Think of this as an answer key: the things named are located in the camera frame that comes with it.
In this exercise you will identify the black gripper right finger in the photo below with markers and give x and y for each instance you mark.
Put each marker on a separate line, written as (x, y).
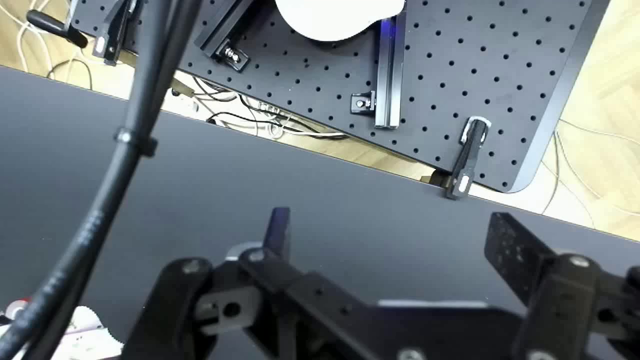
(566, 300)

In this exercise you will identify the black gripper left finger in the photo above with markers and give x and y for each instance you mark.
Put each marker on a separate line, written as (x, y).
(200, 312)

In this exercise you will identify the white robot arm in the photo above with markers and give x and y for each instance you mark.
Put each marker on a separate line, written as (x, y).
(332, 17)

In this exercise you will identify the white cloth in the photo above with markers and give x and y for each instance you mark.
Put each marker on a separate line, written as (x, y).
(80, 333)

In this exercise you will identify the black table clamp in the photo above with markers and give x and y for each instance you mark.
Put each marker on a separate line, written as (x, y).
(115, 33)
(468, 157)

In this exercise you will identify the black perforated breadboard plate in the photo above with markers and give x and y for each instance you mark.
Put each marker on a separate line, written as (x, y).
(480, 66)

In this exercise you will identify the small metal corner bracket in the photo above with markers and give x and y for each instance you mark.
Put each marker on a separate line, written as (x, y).
(233, 56)
(362, 103)

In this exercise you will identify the black aluminium rail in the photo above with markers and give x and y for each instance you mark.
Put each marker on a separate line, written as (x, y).
(391, 80)
(223, 31)

